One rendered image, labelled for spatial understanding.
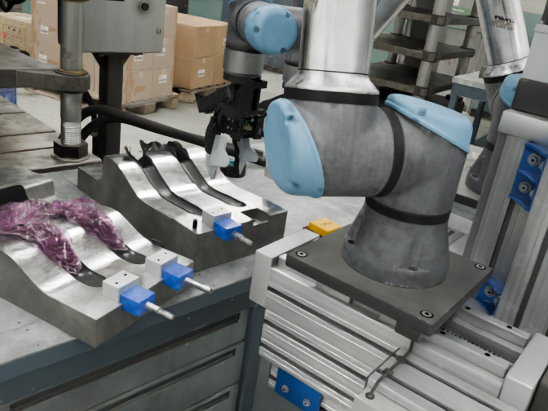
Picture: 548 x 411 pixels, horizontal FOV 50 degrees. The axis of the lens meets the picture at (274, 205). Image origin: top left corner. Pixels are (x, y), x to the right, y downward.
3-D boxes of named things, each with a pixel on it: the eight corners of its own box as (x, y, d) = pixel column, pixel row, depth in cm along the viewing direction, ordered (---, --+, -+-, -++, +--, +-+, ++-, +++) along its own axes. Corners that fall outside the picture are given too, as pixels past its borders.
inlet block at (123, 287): (181, 324, 98) (183, 297, 96) (162, 338, 94) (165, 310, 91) (121, 296, 103) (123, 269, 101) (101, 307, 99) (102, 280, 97)
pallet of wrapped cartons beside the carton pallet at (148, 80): (179, 108, 556) (187, 5, 520) (118, 120, 490) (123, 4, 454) (88, 80, 608) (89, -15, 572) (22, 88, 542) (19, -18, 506)
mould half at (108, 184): (282, 245, 137) (291, 192, 132) (193, 273, 119) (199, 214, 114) (161, 174, 168) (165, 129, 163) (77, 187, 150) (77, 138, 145)
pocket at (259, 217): (268, 230, 131) (270, 214, 130) (250, 235, 127) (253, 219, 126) (254, 222, 134) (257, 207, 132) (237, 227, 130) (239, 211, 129)
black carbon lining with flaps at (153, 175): (249, 214, 134) (255, 174, 130) (193, 227, 123) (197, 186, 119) (164, 165, 156) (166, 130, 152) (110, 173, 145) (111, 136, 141)
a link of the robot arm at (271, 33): (323, 11, 92) (299, 4, 102) (255, 3, 88) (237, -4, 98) (315, 61, 95) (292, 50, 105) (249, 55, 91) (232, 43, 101)
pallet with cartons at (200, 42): (231, 93, 648) (239, 24, 619) (189, 104, 578) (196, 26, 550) (145, 71, 692) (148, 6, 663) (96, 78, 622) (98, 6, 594)
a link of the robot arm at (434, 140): (471, 216, 77) (501, 116, 71) (382, 216, 72) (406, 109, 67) (423, 182, 87) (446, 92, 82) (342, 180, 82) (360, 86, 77)
